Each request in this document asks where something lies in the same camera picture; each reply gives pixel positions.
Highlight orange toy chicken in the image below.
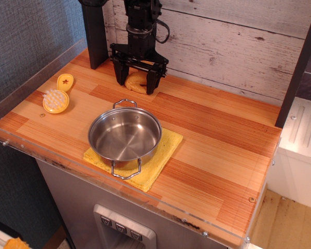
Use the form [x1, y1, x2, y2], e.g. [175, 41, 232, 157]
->
[124, 72, 147, 94]

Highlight stainless steel pot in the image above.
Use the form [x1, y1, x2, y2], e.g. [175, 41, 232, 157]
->
[88, 99, 162, 180]

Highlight dark vertical post left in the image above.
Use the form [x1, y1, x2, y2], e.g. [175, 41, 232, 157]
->
[79, 0, 108, 70]

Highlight grey toy fridge cabinet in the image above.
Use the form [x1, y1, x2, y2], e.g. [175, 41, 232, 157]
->
[35, 158, 249, 249]

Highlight dark vertical post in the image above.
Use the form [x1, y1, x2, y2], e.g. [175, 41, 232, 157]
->
[79, 0, 108, 70]
[275, 24, 311, 128]

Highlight yellow folded cloth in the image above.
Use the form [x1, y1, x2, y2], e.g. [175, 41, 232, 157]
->
[83, 128, 183, 192]

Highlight white toy appliance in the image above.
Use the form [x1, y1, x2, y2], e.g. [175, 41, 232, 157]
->
[266, 98, 311, 207]

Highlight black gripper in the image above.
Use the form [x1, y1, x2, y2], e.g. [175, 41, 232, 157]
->
[110, 25, 168, 94]

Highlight orange toy piece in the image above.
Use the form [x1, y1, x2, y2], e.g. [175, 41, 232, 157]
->
[3, 238, 30, 249]

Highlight dark vertical post right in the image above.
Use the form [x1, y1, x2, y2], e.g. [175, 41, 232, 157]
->
[275, 24, 311, 128]

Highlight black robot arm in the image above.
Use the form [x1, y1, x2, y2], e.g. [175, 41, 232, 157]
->
[110, 1, 170, 95]

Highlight yellow scrub brush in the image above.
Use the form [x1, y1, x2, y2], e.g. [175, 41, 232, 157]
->
[43, 74, 74, 114]

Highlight silver dispenser panel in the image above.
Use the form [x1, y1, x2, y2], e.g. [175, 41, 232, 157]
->
[93, 204, 157, 248]

